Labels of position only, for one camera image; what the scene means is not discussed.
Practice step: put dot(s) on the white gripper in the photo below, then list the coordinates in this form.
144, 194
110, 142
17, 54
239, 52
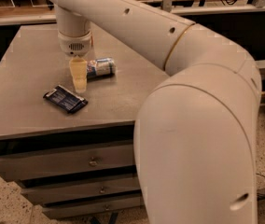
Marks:
75, 46

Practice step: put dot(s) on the blue silver redbull can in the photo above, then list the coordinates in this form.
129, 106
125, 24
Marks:
100, 67

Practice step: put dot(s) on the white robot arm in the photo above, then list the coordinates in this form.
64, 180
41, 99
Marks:
195, 134

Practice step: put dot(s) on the dark blue snack packet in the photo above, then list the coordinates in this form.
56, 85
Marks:
65, 99

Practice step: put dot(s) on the grey drawer cabinet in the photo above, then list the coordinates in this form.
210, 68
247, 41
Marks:
33, 65

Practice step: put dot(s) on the top grey drawer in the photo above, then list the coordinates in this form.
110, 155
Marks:
66, 160

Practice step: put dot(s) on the grey drawer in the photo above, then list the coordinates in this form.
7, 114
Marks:
94, 206
81, 189
66, 160

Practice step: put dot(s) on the middle grey drawer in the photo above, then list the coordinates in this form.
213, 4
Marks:
81, 189

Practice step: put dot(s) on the bottom grey drawer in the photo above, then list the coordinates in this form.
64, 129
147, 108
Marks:
94, 206

